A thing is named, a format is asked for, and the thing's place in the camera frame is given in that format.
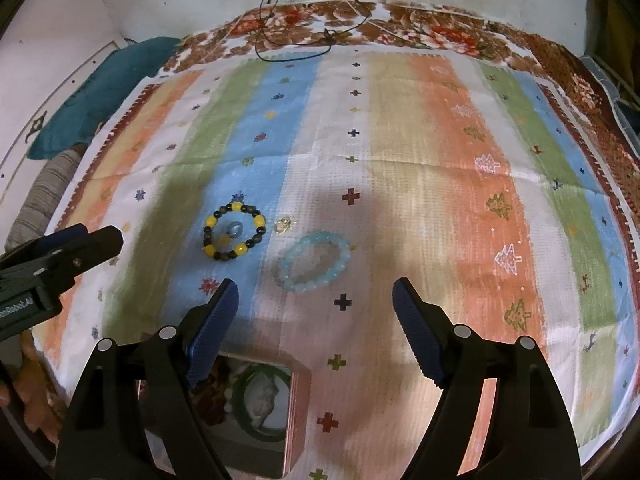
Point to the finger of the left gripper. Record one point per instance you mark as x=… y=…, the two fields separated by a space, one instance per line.
x=35 y=249
x=74 y=258

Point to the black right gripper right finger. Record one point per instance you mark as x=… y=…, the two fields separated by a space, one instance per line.
x=530 y=435

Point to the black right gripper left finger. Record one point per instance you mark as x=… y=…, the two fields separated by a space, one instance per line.
x=131 y=415

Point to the green jade bangle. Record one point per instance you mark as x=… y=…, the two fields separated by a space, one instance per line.
x=259 y=401

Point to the pink metal jewelry box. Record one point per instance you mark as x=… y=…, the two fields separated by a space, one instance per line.
x=243 y=456

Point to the grey striped pillow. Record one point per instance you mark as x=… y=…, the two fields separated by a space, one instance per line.
x=44 y=196

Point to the white headboard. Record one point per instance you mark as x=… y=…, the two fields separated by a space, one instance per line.
x=18 y=171

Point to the teal pillow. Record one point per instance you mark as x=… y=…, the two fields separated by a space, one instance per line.
x=101 y=95

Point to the striped colourful mat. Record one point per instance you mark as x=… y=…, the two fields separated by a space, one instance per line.
x=314 y=184

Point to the plastic crate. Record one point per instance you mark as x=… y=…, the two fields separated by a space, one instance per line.
x=625 y=103

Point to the floral brown bedsheet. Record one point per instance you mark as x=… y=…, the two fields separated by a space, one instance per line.
x=442 y=28

